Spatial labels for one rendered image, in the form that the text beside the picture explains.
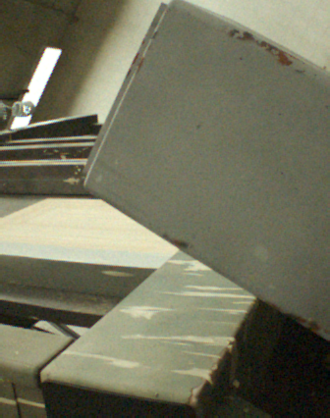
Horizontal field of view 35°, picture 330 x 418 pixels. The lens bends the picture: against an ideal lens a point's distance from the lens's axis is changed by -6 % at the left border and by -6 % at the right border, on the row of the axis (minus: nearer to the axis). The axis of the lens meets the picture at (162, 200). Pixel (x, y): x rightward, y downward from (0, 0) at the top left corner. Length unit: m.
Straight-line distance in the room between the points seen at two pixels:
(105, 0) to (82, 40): 0.60
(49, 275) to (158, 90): 0.41
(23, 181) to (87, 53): 5.56
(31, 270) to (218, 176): 0.43
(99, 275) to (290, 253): 0.37
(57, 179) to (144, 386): 0.92
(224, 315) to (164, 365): 0.09
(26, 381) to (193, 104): 0.23
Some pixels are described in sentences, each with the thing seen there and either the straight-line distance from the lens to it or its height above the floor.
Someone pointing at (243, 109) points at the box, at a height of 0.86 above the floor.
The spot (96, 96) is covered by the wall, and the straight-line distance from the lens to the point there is 6.69.
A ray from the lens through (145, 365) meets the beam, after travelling 0.37.
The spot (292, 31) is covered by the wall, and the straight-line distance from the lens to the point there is 6.12.
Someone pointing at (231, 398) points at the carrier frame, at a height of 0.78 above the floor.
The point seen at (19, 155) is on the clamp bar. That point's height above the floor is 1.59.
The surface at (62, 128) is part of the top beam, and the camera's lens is 2.48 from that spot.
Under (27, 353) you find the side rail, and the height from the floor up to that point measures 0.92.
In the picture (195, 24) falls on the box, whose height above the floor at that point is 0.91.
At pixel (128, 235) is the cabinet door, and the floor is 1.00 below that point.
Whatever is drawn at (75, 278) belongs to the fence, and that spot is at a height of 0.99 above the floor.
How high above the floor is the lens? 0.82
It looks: 12 degrees up
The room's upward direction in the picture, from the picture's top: 58 degrees counter-clockwise
